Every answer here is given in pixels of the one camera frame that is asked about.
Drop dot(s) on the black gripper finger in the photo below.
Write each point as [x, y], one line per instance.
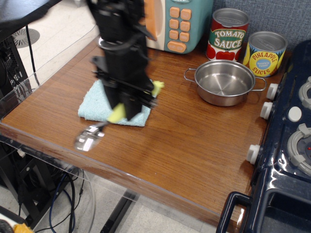
[113, 95]
[132, 105]

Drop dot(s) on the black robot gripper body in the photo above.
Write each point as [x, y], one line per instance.
[125, 64]

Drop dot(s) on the spoon with yellow-green handle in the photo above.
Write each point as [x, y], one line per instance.
[91, 135]

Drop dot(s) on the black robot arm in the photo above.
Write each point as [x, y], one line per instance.
[118, 20]

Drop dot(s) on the light blue folded cloth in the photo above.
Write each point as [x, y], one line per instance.
[96, 107]

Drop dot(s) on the toy microwave oven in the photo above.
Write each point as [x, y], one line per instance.
[176, 25]

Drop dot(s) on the small stainless steel pot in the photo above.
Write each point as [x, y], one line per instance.
[224, 83]

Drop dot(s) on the black side desk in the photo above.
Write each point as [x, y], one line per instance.
[15, 15]

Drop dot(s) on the tomato sauce can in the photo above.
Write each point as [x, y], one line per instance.
[227, 33]

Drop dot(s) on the pineapple slices can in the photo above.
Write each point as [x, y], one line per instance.
[264, 53]

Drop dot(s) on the dark blue toy stove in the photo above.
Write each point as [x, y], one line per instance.
[280, 199]

